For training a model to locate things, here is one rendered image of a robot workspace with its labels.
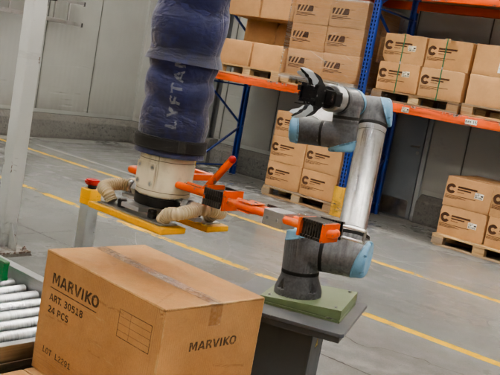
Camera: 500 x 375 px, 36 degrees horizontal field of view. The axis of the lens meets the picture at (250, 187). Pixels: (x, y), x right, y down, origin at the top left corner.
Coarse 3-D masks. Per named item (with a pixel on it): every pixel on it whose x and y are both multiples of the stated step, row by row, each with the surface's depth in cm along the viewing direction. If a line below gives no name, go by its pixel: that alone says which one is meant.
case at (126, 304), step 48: (48, 288) 248; (96, 288) 230; (144, 288) 224; (192, 288) 233; (240, 288) 243; (48, 336) 247; (96, 336) 230; (144, 336) 214; (192, 336) 218; (240, 336) 233
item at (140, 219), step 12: (96, 204) 239; (108, 204) 239; (120, 204) 237; (120, 216) 231; (132, 216) 230; (144, 216) 231; (156, 216) 230; (144, 228) 225; (156, 228) 221; (168, 228) 222; (180, 228) 226
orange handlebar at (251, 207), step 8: (128, 168) 247; (136, 168) 245; (200, 176) 257; (208, 176) 260; (176, 184) 232; (184, 184) 231; (192, 184) 234; (192, 192) 228; (200, 192) 226; (232, 200) 218; (240, 200) 216; (248, 200) 218; (240, 208) 216; (248, 208) 214; (256, 208) 213; (296, 216) 210; (288, 224) 206; (296, 224) 203; (328, 232) 198; (336, 232) 198
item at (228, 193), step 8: (208, 192) 221; (216, 192) 219; (224, 192) 219; (232, 192) 221; (240, 192) 223; (208, 200) 221; (216, 200) 221; (224, 200) 219; (224, 208) 219; (232, 208) 222
